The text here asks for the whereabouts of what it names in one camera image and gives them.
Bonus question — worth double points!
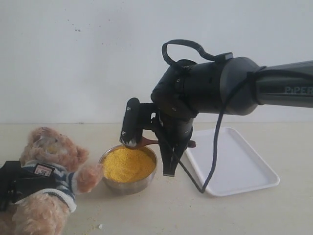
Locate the white rectangular plastic tray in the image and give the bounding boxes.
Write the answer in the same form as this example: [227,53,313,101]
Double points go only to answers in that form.
[186,127,280,197]

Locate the dark red wooden spoon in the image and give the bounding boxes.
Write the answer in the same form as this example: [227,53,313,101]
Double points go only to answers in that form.
[125,137,196,149]

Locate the yellow millet grains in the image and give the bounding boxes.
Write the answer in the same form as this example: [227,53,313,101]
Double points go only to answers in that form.
[102,147,156,183]

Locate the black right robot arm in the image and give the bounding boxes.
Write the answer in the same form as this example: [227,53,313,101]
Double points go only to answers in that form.
[151,57,313,177]

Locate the steel bowl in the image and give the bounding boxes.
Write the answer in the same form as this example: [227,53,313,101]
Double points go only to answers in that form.
[99,145,157,195]

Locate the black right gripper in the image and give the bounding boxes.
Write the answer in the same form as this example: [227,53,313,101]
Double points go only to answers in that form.
[140,102,196,177]

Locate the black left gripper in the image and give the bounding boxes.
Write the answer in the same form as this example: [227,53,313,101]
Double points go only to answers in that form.
[0,161,56,212]

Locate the black camera cable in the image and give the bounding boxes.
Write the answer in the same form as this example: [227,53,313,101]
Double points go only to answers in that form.
[151,39,269,194]

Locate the plush teddy bear striped shirt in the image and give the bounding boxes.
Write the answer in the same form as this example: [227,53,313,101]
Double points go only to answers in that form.
[0,126,103,235]

